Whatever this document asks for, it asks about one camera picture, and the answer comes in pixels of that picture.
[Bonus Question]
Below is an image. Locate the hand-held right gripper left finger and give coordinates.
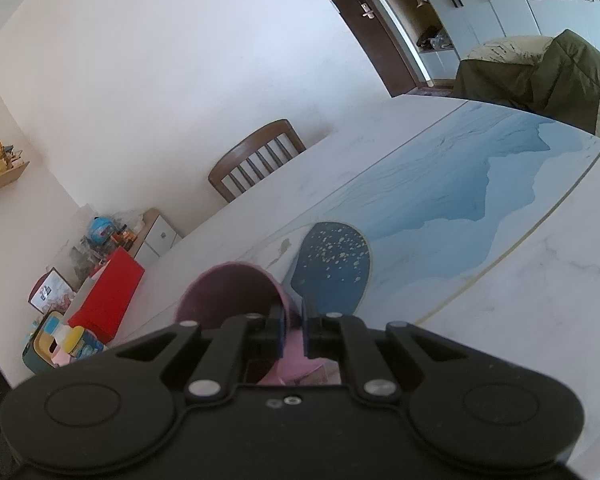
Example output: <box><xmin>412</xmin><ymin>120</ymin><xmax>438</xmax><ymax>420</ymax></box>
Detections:
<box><xmin>115</xmin><ymin>302</ymin><xmax>287</xmax><ymax>402</ymax></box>

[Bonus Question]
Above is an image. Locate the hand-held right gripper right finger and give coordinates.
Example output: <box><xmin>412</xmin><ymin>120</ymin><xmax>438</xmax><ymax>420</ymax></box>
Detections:
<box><xmin>301</xmin><ymin>296</ymin><xmax>469</xmax><ymax>404</ymax></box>

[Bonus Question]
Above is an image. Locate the pink ribbed cup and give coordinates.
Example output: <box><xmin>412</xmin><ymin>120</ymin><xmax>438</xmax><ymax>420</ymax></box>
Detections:
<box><xmin>174</xmin><ymin>261</ymin><xmax>332</xmax><ymax>387</ymax></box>

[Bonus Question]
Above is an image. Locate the small white drawer cabinet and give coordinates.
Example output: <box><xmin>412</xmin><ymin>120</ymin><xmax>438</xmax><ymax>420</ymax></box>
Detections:
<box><xmin>129</xmin><ymin>208</ymin><xmax>184</xmax><ymax>267</ymax></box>

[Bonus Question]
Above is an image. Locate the brown wooden chair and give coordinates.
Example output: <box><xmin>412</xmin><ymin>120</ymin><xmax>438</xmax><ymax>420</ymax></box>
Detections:
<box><xmin>208</xmin><ymin>119</ymin><xmax>307</xmax><ymax>204</ymax></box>

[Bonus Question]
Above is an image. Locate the red box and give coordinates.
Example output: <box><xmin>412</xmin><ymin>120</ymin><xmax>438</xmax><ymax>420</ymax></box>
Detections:
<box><xmin>67</xmin><ymin>248</ymin><xmax>146</xmax><ymax>345</ymax></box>

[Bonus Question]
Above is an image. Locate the blue round toy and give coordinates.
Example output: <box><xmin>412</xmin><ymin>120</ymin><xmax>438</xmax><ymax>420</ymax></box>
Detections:
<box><xmin>89</xmin><ymin>216</ymin><xmax>117</xmax><ymax>247</ymax></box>

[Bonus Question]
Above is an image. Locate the basket with bottles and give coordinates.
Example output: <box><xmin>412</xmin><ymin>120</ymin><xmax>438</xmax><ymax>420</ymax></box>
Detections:
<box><xmin>22</xmin><ymin>310</ymin><xmax>107</xmax><ymax>375</ymax></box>

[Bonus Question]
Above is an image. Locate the framed picture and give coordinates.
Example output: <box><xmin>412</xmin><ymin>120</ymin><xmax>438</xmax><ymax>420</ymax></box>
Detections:
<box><xmin>28</xmin><ymin>268</ymin><xmax>77</xmax><ymax>315</ymax></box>

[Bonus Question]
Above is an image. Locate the dark brown door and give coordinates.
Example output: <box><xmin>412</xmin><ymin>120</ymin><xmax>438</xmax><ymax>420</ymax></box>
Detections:
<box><xmin>300</xmin><ymin>0</ymin><xmax>423</xmax><ymax>99</ymax></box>

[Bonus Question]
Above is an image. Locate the olive green jacket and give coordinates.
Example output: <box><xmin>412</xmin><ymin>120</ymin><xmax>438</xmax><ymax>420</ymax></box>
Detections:
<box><xmin>452</xmin><ymin>29</ymin><xmax>600</xmax><ymax>137</ymax></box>

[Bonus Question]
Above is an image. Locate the white cabinet with wooden shelves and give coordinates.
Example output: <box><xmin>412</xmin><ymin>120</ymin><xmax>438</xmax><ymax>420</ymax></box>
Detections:
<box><xmin>365</xmin><ymin>0</ymin><xmax>600</xmax><ymax>83</ymax></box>

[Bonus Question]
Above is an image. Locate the wooden wall shelf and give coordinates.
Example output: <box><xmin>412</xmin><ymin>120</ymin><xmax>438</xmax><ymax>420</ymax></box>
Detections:
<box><xmin>0</xmin><ymin>160</ymin><xmax>31</xmax><ymax>200</ymax></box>

